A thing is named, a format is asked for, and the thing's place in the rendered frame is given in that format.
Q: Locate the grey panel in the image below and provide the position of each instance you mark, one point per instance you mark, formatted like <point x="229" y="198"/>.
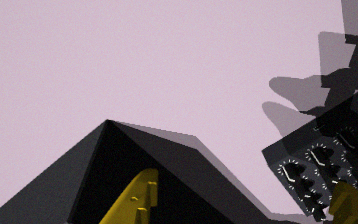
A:
<point x="326" y="142"/>

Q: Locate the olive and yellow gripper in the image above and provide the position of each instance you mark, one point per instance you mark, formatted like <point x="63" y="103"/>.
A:
<point x="134" y="204"/>

